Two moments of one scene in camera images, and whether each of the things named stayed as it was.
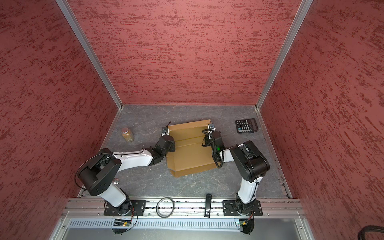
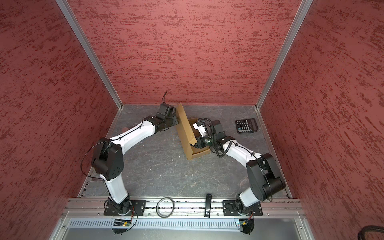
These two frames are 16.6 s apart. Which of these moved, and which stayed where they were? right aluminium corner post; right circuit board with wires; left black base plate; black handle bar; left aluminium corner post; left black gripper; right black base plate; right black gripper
Moved: right black gripper; left black gripper
Stayed: right aluminium corner post; right circuit board with wires; black handle bar; right black base plate; left aluminium corner post; left black base plate
